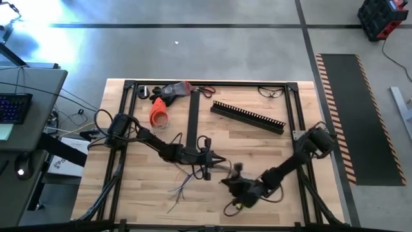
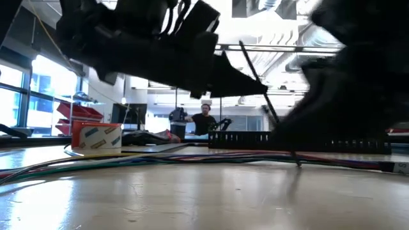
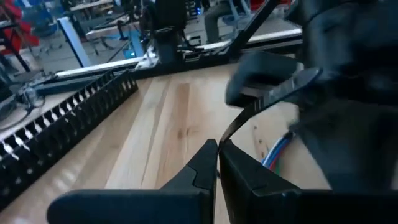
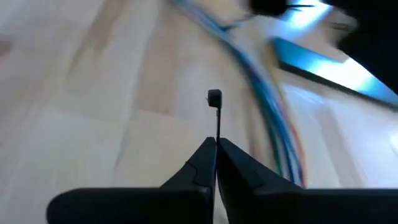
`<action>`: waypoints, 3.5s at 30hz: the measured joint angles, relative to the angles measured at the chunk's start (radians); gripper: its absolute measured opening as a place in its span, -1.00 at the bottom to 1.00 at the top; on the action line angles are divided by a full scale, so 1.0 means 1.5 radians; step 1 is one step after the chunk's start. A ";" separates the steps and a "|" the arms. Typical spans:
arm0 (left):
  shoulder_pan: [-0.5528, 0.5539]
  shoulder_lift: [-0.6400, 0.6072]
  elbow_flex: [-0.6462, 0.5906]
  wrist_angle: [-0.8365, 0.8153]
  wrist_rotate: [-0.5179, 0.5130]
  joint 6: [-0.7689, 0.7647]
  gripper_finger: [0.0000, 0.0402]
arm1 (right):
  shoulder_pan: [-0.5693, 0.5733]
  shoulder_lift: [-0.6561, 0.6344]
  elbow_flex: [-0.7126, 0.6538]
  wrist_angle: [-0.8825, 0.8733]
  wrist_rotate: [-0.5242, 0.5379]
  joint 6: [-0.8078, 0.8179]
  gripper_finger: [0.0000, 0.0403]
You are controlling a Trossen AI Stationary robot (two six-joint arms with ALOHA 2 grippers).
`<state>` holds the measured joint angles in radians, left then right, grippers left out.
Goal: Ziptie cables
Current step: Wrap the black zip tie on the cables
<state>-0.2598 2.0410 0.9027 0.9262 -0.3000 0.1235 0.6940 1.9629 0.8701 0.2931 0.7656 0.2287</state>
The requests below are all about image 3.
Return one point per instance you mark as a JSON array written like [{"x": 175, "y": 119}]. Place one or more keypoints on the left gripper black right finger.
[{"x": 264, "y": 202}]

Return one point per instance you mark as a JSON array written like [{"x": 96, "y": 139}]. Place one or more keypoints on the grey office chair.
[{"x": 234, "y": 7}]

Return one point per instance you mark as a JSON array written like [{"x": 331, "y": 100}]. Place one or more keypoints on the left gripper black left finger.
[{"x": 140, "y": 208}]

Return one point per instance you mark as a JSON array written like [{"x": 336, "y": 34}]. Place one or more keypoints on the wooden table with blue leg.
[{"x": 135, "y": 40}]

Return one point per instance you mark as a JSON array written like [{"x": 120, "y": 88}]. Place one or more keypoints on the white post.
[{"x": 73, "y": 40}]

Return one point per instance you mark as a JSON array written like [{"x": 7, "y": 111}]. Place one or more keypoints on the black zip tie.
[{"x": 289, "y": 85}]

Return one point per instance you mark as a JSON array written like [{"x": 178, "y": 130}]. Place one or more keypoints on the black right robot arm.
[{"x": 168, "y": 40}]

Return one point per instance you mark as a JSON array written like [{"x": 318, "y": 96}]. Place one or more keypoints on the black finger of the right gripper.
[
  {"x": 258, "y": 68},
  {"x": 357, "y": 155}
]

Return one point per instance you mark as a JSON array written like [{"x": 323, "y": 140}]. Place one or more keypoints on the red cabinet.
[{"x": 31, "y": 40}]

